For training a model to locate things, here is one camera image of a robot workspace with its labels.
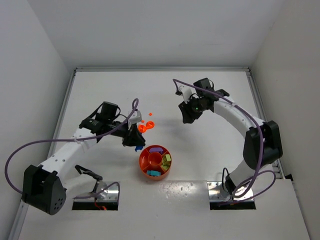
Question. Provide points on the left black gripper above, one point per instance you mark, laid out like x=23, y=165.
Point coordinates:
x=131, y=136

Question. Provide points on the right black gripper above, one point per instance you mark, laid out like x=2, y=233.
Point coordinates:
x=188, y=112

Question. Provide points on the blue rounded lego brick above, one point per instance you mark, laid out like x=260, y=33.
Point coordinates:
x=138, y=148

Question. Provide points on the purple rounded lego brick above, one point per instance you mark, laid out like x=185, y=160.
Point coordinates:
x=156, y=150

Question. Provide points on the orange round divided container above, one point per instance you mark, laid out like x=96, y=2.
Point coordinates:
x=152, y=162

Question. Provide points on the small teal lego brick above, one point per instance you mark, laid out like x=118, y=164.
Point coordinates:
x=156, y=173

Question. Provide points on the yellow-green lego brick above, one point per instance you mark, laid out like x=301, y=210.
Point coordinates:
x=166, y=166
x=166, y=158

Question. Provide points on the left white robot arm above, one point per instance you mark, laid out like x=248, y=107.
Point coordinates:
x=47, y=186

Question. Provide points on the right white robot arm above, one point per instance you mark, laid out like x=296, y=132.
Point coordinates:
x=262, y=140

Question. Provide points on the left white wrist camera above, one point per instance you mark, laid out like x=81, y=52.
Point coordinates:
x=135, y=118

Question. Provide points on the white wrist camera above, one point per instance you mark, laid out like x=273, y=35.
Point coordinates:
x=186, y=93
x=135, y=118

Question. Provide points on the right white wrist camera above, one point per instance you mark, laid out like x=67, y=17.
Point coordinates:
x=186, y=93

